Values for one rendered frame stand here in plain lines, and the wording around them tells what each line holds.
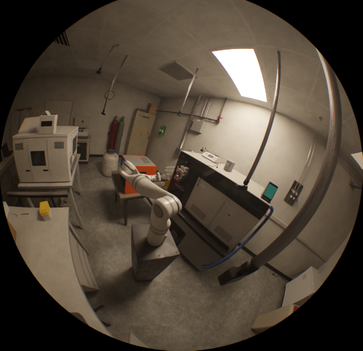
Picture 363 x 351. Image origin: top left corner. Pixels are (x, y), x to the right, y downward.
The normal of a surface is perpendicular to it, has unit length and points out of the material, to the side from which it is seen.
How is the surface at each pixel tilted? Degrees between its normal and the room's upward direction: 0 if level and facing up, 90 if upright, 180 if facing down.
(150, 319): 0
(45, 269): 0
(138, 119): 90
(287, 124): 90
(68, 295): 0
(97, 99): 90
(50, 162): 90
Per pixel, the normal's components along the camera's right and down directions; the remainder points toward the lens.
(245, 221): -0.70, 0.01
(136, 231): 0.33, -0.88
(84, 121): 0.53, 0.69
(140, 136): 0.64, 0.47
